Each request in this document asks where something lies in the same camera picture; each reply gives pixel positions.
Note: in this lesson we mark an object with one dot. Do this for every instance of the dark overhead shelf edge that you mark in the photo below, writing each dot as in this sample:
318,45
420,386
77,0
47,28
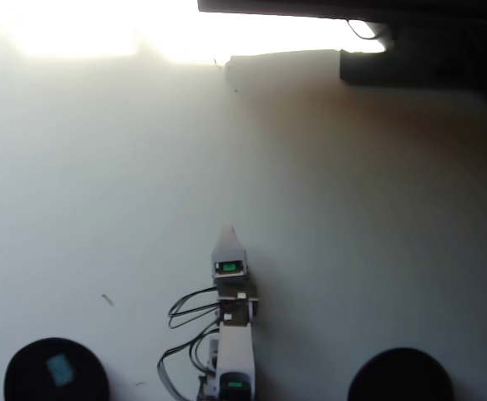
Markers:
310,7

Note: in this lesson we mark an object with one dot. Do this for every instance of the black round bowl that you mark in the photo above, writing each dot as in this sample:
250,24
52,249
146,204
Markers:
399,376
26,376

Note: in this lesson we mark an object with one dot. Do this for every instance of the blue cube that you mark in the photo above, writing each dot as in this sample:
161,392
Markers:
60,369

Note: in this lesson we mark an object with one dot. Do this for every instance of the dark box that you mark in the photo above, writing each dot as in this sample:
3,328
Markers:
427,62

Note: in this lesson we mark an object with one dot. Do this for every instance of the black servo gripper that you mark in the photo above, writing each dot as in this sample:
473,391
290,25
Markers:
234,307

